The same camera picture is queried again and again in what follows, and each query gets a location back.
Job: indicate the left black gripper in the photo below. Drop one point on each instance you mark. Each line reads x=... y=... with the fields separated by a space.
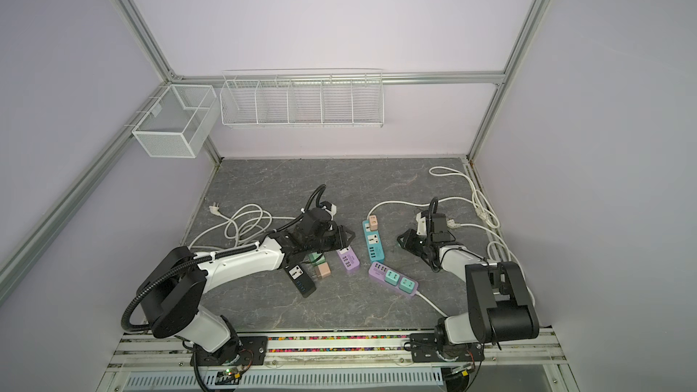
x=340 y=235

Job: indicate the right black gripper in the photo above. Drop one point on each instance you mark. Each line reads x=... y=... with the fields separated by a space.
x=407 y=243

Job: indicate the green plug adapter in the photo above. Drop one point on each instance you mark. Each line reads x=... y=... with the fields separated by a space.
x=317 y=258

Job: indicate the black power strip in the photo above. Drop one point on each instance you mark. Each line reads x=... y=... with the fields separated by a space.
x=301 y=280

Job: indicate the teal power strip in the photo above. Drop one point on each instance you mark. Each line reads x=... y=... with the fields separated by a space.
x=374 y=244

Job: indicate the purple power strip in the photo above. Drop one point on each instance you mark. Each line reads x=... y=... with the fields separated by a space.
x=349 y=259
x=377 y=271

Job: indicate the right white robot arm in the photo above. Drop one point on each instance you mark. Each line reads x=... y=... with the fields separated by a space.
x=499 y=306

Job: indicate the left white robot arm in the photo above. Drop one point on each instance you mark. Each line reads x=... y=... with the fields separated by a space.
x=168 y=302

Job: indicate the white mesh box basket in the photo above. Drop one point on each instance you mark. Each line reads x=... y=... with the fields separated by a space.
x=179 y=122

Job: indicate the white wire shelf basket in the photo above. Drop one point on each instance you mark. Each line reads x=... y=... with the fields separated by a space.
x=329 y=97

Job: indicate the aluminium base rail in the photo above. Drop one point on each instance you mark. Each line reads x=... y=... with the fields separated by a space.
x=322 y=360

